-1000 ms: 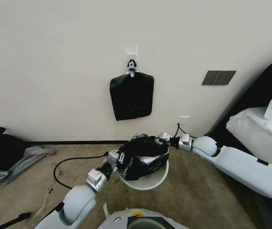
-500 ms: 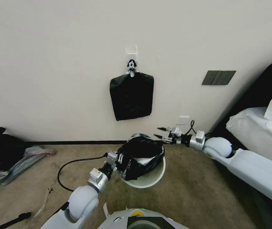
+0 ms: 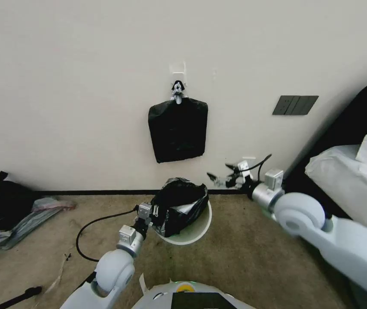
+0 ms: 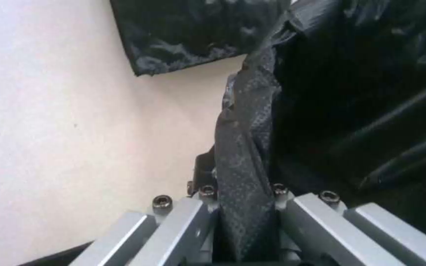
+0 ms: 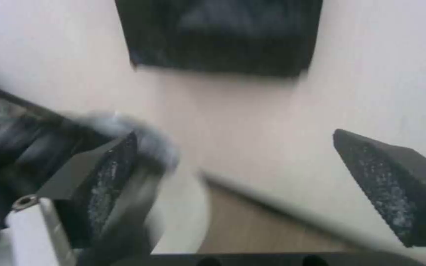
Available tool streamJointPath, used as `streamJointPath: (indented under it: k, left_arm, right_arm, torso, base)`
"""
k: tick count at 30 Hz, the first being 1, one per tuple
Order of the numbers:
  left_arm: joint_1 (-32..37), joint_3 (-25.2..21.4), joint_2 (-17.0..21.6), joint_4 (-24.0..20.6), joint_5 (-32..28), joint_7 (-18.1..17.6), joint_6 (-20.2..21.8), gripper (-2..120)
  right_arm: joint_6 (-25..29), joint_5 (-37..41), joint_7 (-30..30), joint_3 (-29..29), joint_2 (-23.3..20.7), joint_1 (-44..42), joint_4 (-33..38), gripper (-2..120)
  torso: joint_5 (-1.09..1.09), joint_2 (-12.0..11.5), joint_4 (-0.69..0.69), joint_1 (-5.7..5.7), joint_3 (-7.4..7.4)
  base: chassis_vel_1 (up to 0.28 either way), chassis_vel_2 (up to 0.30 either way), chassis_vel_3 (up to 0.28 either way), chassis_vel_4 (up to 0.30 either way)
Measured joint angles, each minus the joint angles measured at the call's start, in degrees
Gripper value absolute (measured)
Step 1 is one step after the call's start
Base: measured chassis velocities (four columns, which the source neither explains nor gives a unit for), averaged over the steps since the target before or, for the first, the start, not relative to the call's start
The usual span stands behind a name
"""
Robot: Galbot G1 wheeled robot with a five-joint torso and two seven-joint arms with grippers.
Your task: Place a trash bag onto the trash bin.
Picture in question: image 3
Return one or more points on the clear plastic bag pile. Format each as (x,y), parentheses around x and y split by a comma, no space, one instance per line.
(46,207)

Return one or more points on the white robot front shell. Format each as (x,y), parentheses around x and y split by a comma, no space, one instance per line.
(157,296)

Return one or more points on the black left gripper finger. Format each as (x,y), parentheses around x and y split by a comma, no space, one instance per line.
(156,211)

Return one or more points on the dark grey wall switch panel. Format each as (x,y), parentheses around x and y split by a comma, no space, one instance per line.
(294,105)

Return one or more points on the black baseboard strip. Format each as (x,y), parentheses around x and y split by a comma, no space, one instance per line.
(106,192)

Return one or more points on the white round trash bin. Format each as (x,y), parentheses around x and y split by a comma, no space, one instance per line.
(199,230)

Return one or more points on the black trash bag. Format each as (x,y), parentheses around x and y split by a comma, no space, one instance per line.
(178,132)
(177,222)

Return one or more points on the white adhesive wall hook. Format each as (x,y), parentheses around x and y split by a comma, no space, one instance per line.
(177,69)

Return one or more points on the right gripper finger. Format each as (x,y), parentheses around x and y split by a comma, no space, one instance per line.
(223,182)
(234,168)

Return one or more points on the black bed frame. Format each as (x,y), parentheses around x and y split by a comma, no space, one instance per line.
(335,128)

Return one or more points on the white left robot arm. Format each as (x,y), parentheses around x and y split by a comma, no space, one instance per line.
(112,267)

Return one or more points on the white bed mattress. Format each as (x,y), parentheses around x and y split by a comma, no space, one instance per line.
(341,186)

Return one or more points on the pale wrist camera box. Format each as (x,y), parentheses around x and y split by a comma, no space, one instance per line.
(144,210)
(244,165)

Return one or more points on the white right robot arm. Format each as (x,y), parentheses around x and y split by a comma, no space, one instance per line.
(302,219)

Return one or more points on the flat folded black trash bag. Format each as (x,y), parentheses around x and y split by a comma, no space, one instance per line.
(178,132)

